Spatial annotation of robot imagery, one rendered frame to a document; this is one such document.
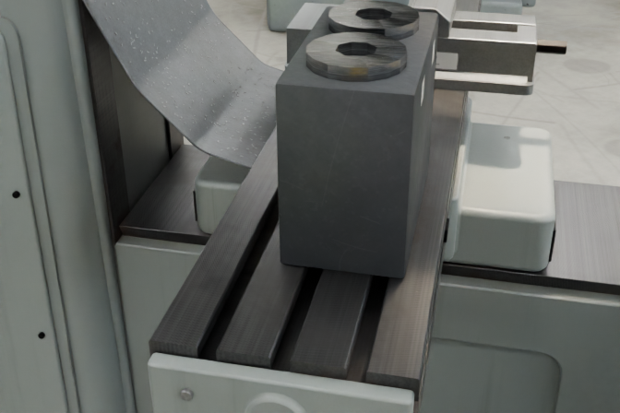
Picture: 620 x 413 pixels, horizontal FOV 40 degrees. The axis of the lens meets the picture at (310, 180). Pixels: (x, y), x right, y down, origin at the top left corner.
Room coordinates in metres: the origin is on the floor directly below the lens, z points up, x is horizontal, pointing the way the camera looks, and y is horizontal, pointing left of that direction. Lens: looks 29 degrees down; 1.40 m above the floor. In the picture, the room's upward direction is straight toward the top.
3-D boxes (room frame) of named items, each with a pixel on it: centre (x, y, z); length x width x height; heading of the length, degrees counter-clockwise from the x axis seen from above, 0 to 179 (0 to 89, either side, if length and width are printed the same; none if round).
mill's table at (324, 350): (1.12, -0.11, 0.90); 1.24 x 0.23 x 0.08; 167
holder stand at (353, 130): (0.77, -0.05, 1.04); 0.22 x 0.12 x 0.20; 167
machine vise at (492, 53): (1.18, -0.15, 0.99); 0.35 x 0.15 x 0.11; 77
